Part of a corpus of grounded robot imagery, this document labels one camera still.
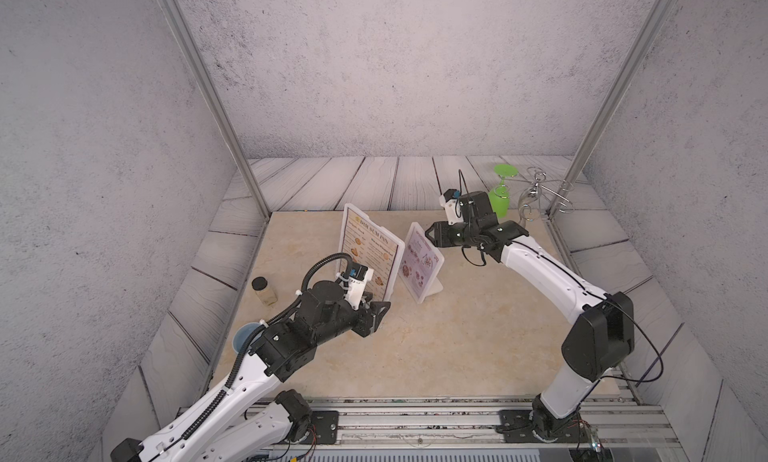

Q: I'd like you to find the small pink food menu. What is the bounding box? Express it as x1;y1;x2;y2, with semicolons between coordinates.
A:
398;229;442;298

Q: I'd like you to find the Dim Sum Inn blue-bordered menu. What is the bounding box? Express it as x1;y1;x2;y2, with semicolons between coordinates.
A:
338;211;402;301

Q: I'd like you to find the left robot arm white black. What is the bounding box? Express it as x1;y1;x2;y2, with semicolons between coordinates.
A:
110;280;391;461

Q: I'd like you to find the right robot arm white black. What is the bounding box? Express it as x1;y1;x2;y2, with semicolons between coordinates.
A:
425;189;635;443

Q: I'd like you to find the small frosted acrylic menu rack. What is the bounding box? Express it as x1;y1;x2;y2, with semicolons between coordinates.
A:
395;221;446;305

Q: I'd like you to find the large frosted acrylic menu rack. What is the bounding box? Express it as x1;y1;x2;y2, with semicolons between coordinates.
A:
334;202;407;304

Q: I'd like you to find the green plastic wine glass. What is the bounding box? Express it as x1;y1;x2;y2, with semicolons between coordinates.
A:
488;163;518;219

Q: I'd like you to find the small black-capped glass bottle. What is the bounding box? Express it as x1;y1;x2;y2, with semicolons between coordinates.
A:
251;276;278;306

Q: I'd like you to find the light blue cup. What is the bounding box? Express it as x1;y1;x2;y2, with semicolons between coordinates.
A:
232;322;264;353

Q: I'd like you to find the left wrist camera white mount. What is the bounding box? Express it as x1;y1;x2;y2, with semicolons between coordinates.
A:
341;262;374;310

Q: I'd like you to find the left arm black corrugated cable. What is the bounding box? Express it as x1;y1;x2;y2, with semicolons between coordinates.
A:
179;251;358;442

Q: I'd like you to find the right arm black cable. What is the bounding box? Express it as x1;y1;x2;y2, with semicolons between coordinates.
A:
455;169;665;386

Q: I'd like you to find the silver wire glass holder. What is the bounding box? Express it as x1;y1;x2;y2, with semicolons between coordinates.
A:
517;166;574;227

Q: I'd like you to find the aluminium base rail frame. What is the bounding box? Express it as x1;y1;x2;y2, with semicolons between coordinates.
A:
233;395;685;462

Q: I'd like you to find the aluminium right corner post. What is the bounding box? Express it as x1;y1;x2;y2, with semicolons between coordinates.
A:
547;0;677;219

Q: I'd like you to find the aluminium corner post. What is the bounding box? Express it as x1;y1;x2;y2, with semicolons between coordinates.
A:
547;0;677;219
157;0;271;220

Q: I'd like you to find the aluminium left corner post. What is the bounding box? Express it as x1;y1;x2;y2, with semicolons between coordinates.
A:
157;0;271;220

